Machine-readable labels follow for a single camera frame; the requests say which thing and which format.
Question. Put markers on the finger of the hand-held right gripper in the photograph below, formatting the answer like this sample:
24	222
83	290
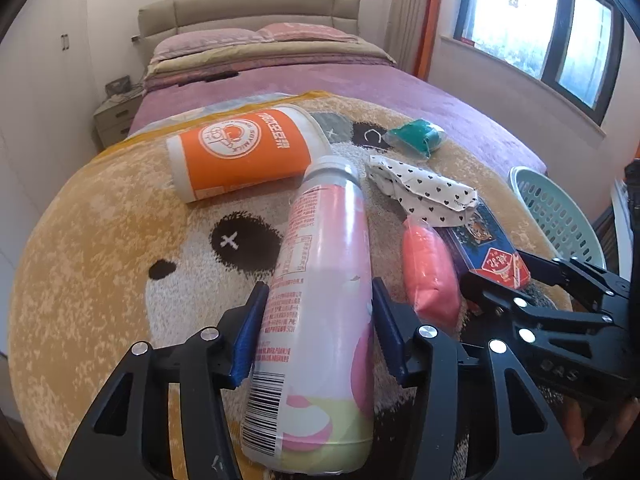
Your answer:
575	275
500	300

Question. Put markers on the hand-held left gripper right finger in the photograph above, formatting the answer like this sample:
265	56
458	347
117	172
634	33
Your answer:
390	330

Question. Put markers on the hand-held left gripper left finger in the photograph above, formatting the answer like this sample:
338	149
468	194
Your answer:
247	330

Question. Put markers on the blue printed box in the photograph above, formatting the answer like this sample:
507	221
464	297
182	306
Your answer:
480	240

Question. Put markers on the green plastic basket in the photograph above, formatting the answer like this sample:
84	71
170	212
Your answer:
555	210

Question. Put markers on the pink drink bottle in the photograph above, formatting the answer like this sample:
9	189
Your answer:
325	260

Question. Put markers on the person's right hand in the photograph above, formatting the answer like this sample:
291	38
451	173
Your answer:
620	430

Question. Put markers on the pink packet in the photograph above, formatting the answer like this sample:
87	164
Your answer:
430	275

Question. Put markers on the white heart-print paper bag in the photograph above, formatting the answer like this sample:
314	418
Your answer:
425	185

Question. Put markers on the bear printed blanket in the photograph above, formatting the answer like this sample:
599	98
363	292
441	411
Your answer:
100	260

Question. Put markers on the orange paper cup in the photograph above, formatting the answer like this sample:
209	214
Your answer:
240	150

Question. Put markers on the green packet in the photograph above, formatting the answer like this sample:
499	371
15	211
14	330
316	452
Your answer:
415	135

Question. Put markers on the beige nightstand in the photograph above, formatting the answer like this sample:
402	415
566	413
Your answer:
115	120

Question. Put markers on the purple bedspread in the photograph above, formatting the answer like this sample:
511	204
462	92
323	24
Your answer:
300	77

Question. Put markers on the dark framed window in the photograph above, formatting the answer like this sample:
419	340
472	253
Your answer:
525	20

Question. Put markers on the folded green quilt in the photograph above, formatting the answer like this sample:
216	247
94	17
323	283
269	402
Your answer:
280	57

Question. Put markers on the dark box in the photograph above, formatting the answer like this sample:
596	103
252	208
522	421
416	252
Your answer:
118	85

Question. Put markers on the purple pillow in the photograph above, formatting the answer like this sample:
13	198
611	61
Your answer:
205	42

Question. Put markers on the beige and orange curtain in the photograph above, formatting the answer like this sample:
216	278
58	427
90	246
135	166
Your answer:
415	15

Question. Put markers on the pink pillow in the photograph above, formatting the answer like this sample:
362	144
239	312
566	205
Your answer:
305	32

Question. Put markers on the beige bed headboard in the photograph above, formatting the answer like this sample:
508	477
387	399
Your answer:
250	10

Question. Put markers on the white wardrobe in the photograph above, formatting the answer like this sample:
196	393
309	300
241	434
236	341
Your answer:
40	60

